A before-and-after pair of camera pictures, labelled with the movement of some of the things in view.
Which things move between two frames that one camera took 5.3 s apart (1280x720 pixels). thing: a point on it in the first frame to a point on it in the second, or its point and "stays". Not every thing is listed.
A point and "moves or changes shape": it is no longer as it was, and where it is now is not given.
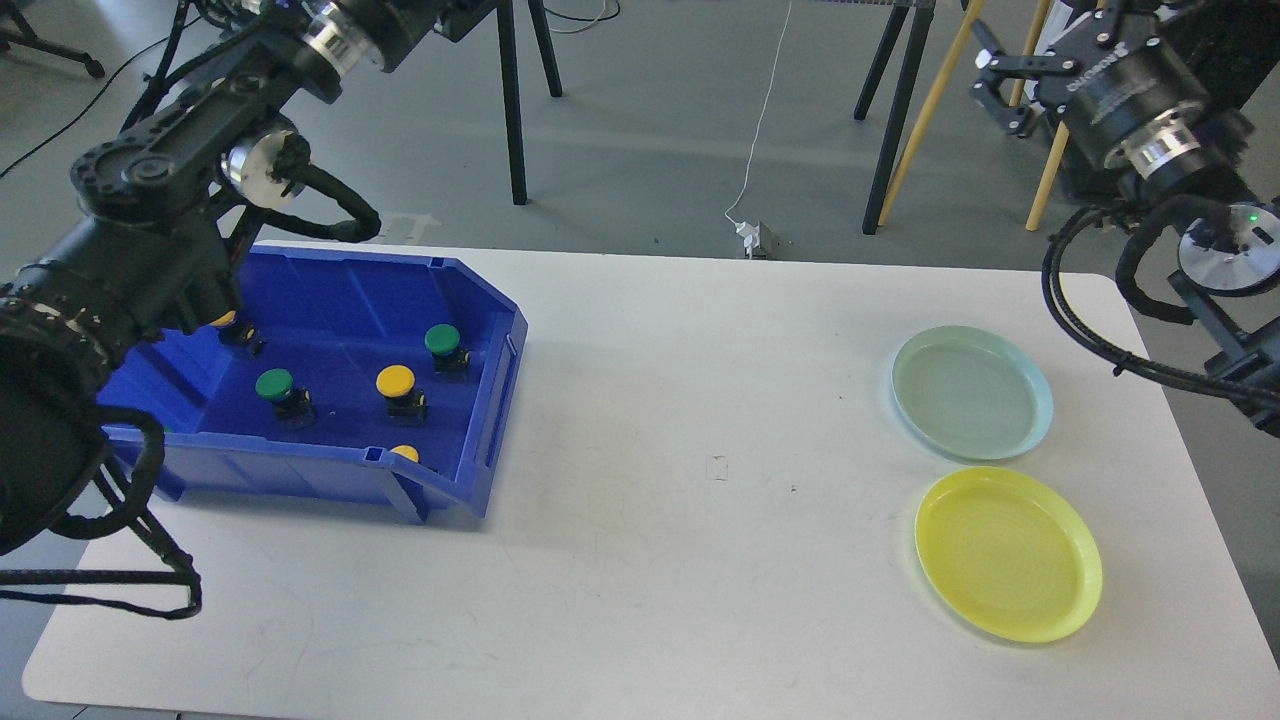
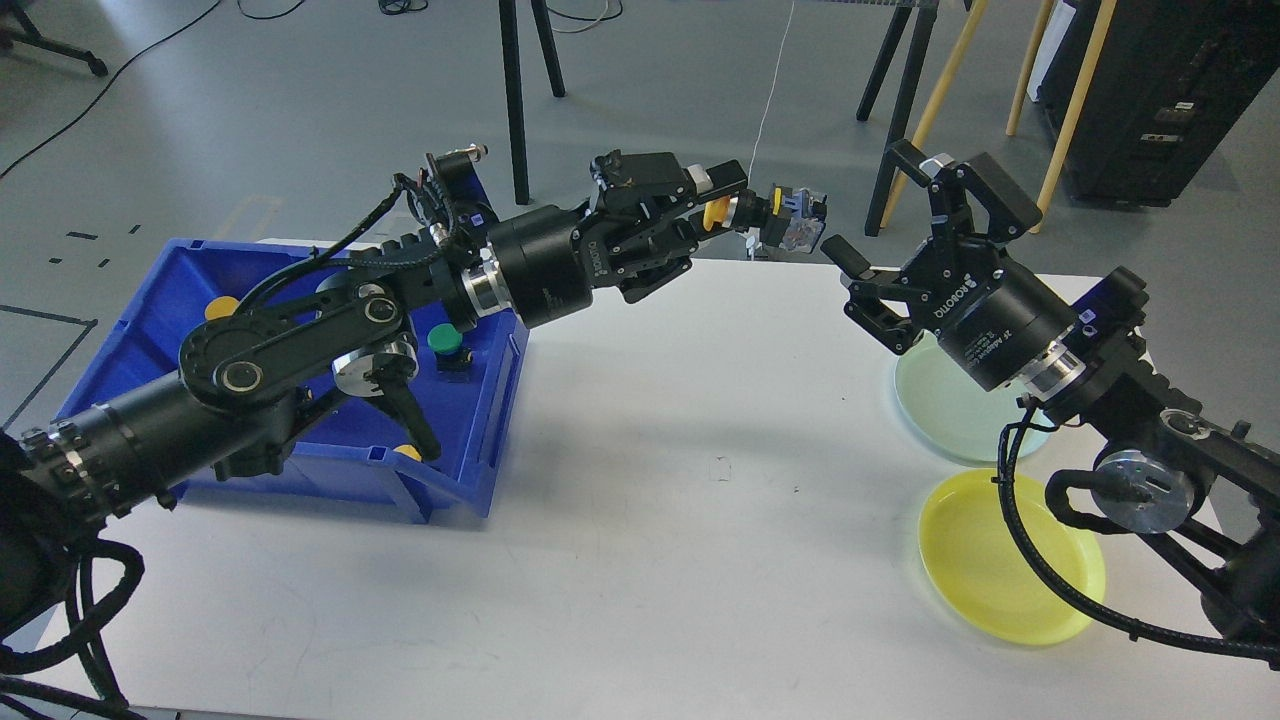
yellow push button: [406, 404] moves or changes shape
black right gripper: [1118, 79] to [991, 318]
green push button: [442, 341] stays
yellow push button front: [406, 451] stays
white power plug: [751, 236] stays
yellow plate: [1008, 554] stays
